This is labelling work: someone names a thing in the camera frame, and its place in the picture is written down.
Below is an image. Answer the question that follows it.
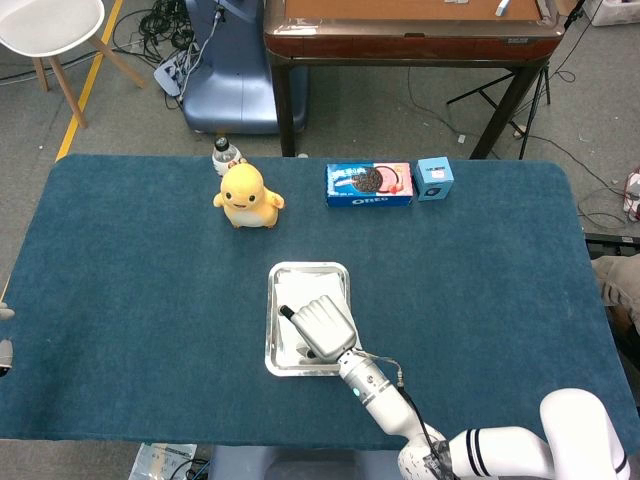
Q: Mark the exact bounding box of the small light blue box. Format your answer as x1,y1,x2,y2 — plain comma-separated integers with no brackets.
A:
412,157,455,203

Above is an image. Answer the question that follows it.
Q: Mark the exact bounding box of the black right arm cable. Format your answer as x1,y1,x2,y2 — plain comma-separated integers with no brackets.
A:
359,352,451,480

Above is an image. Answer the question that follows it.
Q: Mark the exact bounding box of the white paper sheet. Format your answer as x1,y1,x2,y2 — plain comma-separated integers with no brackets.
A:
273,269,351,359

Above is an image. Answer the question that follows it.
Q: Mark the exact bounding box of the blue grey machine base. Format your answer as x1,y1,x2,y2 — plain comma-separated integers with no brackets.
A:
182,0,309,135

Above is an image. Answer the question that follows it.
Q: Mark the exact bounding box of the yellow plush dinosaur toy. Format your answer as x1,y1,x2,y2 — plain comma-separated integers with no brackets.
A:
213,162,286,230

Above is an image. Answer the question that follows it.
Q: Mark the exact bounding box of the grey blue robot torso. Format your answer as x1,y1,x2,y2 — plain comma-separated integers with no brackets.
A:
207,444,401,480

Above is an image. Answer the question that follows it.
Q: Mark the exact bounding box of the blue Oreo cookie box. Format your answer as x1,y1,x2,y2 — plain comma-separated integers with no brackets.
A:
325,162,416,209

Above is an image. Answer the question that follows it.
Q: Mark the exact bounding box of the white power strip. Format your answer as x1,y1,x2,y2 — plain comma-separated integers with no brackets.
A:
153,49,194,97

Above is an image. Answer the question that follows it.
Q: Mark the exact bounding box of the black cable bundle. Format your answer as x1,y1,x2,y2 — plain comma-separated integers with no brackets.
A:
112,8,201,67

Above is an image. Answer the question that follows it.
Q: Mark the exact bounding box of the clear plastic water bottle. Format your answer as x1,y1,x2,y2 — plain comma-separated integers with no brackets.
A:
211,137,246,177

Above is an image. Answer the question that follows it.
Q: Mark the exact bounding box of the black metal frame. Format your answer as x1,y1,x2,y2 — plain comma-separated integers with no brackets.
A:
584,232,640,259

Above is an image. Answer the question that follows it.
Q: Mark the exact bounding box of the white chair with wooden legs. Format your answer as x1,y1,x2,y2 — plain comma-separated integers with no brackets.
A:
0,0,146,129

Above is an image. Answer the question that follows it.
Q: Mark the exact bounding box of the person leg in beige trousers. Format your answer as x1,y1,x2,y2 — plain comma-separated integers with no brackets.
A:
592,252,640,331

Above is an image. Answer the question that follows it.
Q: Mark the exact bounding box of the clear plastic bag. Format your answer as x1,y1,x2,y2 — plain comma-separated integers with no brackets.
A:
133,442,199,480

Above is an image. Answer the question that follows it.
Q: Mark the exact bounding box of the blue table cloth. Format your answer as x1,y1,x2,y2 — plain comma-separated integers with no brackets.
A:
0,153,640,454

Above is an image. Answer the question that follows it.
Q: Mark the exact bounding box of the black tripod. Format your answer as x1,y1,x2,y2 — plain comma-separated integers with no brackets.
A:
446,0,587,160

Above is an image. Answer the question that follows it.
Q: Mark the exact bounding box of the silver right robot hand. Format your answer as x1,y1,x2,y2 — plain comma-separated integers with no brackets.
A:
278,294,362,361

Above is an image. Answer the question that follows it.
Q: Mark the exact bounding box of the shiny metal tray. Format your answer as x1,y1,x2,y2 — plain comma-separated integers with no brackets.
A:
263,260,362,378

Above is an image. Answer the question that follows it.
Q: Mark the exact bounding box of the brown mahjong table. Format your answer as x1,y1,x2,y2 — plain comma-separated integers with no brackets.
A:
263,0,566,160

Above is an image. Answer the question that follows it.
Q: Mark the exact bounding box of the grey black left robot hand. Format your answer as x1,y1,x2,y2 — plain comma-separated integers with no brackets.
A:
0,302,16,379

